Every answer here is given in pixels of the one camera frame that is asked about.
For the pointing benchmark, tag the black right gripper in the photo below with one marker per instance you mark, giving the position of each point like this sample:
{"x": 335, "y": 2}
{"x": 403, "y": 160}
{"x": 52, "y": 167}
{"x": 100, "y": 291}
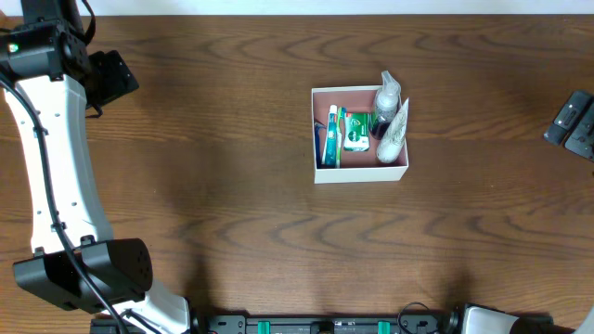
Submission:
{"x": 575, "y": 124}

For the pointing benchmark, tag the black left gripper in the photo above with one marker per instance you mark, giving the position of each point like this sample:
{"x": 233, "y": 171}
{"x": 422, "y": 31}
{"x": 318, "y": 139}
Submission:
{"x": 113, "y": 76}

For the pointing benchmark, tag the white lotion tube leaf print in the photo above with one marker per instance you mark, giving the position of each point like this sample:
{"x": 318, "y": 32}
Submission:
{"x": 394, "y": 138}

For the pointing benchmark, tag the clear foam soap pump bottle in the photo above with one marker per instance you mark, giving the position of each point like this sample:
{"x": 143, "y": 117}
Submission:
{"x": 386, "y": 104}

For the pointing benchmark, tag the blue razor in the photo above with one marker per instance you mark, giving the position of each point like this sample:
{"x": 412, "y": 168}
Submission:
{"x": 317, "y": 127}

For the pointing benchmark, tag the green soap bar package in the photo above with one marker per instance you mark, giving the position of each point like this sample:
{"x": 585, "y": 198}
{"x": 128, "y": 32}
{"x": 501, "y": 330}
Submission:
{"x": 356, "y": 136}

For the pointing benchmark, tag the green white toothbrush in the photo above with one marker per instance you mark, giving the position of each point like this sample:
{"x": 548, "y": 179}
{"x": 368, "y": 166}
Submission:
{"x": 340, "y": 116}

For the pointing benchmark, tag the teal toothpaste tube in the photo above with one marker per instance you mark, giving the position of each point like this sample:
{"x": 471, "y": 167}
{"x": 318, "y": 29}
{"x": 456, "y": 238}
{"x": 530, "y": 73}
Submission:
{"x": 330, "y": 153}

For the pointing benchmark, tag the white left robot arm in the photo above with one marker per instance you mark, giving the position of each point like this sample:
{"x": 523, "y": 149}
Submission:
{"x": 53, "y": 85}

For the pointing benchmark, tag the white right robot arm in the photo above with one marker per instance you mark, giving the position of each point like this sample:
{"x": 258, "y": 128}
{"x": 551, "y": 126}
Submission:
{"x": 475, "y": 319}

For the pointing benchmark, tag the white box pink interior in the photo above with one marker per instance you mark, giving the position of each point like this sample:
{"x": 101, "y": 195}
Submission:
{"x": 355, "y": 166}

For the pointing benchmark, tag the black mounting rail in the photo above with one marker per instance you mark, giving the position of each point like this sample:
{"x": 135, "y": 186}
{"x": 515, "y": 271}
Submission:
{"x": 239, "y": 324}

